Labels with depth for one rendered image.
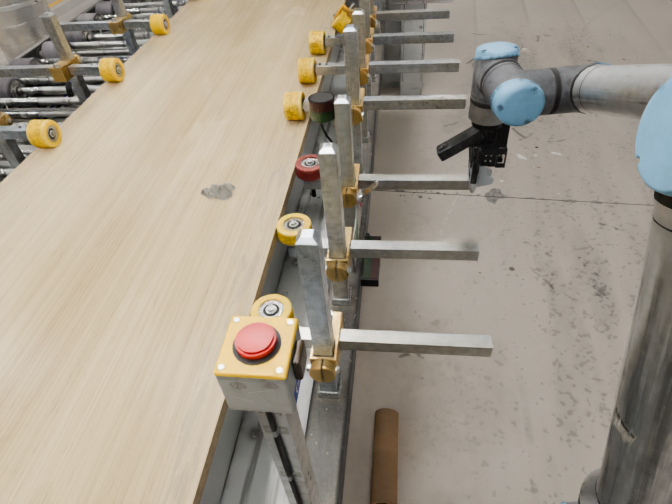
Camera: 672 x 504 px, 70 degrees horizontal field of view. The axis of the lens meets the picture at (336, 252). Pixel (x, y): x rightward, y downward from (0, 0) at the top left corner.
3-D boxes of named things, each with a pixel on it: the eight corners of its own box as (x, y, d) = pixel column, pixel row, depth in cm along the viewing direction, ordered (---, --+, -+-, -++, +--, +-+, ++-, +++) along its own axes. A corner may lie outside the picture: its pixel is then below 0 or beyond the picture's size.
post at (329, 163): (350, 305, 123) (338, 140, 91) (349, 316, 121) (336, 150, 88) (337, 305, 124) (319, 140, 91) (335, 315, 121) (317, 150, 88)
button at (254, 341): (281, 332, 49) (279, 321, 47) (273, 366, 46) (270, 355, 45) (243, 330, 49) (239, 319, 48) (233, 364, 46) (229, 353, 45)
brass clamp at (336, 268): (355, 242, 118) (354, 226, 114) (350, 282, 108) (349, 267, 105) (330, 241, 119) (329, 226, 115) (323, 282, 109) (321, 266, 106)
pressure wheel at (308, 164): (330, 187, 137) (326, 152, 129) (326, 204, 131) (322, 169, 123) (302, 187, 138) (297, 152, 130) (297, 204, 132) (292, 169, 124)
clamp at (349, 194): (360, 178, 135) (359, 163, 132) (356, 208, 125) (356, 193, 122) (340, 178, 136) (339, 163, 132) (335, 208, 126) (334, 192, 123)
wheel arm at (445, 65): (457, 68, 157) (459, 56, 155) (458, 72, 155) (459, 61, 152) (307, 71, 164) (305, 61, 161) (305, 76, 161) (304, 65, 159)
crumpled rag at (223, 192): (240, 185, 123) (238, 177, 121) (230, 201, 118) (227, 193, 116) (208, 182, 125) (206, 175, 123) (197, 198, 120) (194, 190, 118)
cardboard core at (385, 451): (398, 408, 164) (397, 502, 142) (398, 420, 169) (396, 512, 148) (375, 407, 165) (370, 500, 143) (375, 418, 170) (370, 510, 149)
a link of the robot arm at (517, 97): (563, 81, 89) (538, 55, 98) (501, 87, 89) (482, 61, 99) (551, 127, 96) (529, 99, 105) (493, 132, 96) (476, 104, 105)
